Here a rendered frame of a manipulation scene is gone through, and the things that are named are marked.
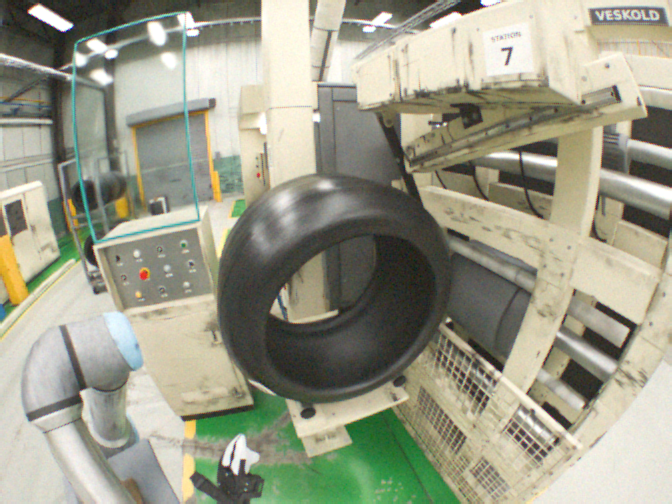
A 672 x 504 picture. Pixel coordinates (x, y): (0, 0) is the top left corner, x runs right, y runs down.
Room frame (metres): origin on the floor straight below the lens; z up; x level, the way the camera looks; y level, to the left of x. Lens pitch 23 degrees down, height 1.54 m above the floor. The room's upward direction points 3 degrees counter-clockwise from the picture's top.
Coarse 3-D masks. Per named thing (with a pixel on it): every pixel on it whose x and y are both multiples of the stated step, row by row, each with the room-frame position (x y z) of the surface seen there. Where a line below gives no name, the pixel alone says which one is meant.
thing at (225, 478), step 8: (224, 472) 0.21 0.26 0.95; (232, 472) 0.22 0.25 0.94; (248, 472) 0.23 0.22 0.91; (224, 480) 0.19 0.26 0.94; (232, 480) 0.19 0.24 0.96; (248, 480) 0.21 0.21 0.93; (256, 480) 0.21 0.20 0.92; (264, 480) 0.22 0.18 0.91; (224, 488) 0.18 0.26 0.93; (232, 488) 0.17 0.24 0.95; (248, 488) 0.19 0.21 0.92; (256, 488) 0.20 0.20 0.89; (232, 496) 0.16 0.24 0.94; (240, 496) 0.17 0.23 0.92; (248, 496) 0.17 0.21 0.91; (256, 496) 0.18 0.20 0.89
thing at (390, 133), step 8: (384, 128) 0.85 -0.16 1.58; (392, 128) 0.85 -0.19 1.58; (392, 136) 0.85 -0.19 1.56; (392, 144) 0.85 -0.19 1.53; (400, 144) 0.86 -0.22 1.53; (392, 152) 0.88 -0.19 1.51; (400, 152) 0.86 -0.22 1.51; (400, 160) 0.86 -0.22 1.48; (400, 168) 0.88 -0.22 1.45; (408, 176) 0.87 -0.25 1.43; (408, 184) 0.88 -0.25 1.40; (408, 192) 0.90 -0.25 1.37; (416, 192) 0.88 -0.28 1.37
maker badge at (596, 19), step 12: (588, 12) 0.42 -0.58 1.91; (600, 12) 0.39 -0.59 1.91; (612, 12) 0.36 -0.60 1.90; (624, 12) 0.33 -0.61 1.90; (636, 12) 0.30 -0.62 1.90; (648, 12) 0.27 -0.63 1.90; (660, 12) 0.24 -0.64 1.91; (600, 24) 0.39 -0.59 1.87; (612, 24) 0.36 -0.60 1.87; (624, 24) 0.34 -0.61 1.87; (636, 24) 0.31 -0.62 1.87; (648, 24) 0.28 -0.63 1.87; (660, 24) 0.25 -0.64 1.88
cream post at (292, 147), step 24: (264, 0) 0.84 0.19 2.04; (288, 0) 0.81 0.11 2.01; (264, 24) 0.84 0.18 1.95; (288, 24) 0.81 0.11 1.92; (264, 48) 0.85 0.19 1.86; (288, 48) 0.81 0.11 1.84; (264, 72) 0.86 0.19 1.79; (288, 72) 0.81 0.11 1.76; (264, 96) 0.89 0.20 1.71; (288, 96) 0.81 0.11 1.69; (288, 120) 0.81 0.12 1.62; (312, 120) 0.83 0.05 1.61; (288, 144) 0.81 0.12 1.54; (312, 144) 0.83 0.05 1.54; (288, 168) 0.80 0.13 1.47; (312, 168) 0.83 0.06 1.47; (312, 264) 0.82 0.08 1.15; (288, 288) 0.79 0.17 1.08; (312, 288) 0.82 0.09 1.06; (288, 312) 0.86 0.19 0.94; (312, 312) 0.82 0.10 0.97
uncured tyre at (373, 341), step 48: (288, 192) 0.52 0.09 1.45; (336, 192) 0.48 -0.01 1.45; (384, 192) 0.51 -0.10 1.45; (240, 240) 0.45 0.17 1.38; (288, 240) 0.41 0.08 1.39; (336, 240) 0.43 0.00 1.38; (384, 240) 0.79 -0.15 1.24; (432, 240) 0.51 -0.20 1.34; (240, 288) 0.39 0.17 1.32; (384, 288) 0.78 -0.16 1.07; (432, 288) 0.54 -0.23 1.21; (240, 336) 0.38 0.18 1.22; (288, 336) 0.67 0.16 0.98; (336, 336) 0.72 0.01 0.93; (384, 336) 0.66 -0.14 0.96; (432, 336) 0.53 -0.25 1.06; (288, 384) 0.39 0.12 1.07; (336, 384) 0.52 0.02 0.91
